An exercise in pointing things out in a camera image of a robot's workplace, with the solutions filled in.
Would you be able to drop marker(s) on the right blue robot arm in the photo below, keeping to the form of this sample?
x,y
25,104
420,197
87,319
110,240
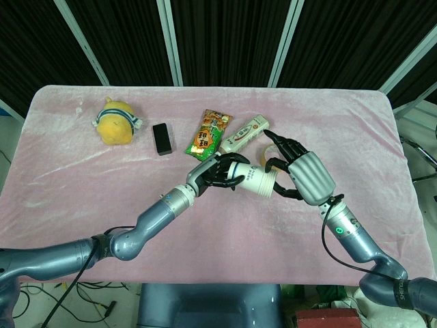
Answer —
x,y
362,244

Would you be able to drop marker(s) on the yellow plush toy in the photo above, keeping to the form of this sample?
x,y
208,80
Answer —
x,y
114,124

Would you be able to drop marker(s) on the green orange snack packet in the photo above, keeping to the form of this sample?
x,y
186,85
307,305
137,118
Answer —
x,y
206,135

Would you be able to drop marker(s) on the pink velvet tablecloth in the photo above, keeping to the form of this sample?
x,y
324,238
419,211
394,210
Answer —
x,y
102,191

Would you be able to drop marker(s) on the short white blue frame rail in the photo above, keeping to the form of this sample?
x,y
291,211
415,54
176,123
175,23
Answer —
x,y
8,109

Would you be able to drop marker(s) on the clear yellowish tape roll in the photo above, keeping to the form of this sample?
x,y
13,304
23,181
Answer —
x,y
262,155

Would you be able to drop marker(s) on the black rectangular box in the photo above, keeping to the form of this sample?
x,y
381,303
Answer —
x,y
162,140

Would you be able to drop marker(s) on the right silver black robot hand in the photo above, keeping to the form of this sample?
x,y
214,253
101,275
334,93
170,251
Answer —
x,y
309,177

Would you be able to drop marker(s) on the blue robot torso base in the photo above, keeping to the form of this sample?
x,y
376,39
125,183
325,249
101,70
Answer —
x,y
211,305

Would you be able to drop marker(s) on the white partition frame post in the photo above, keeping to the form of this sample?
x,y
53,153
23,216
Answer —
x,y
170,41
285,41
82,41
409,54

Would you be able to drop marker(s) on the white partition base rail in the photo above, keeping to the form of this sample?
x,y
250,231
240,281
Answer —
x,y
413,107

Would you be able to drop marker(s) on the black metal stand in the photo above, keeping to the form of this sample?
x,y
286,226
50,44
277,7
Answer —
x,y
423,152

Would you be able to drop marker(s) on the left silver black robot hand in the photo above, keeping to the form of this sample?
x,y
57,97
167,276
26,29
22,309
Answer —
x,y
205,172

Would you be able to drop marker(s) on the beige drink bottle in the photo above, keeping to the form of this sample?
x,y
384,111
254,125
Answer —
x,y
244,133

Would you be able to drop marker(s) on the left blue robot arm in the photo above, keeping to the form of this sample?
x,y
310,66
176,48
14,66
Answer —
x,y
143,222

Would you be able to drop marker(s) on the red box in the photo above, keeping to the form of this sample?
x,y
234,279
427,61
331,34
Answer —
x,y
326,317

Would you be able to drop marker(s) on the white printed paper cup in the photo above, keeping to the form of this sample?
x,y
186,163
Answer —
x,y
251,177

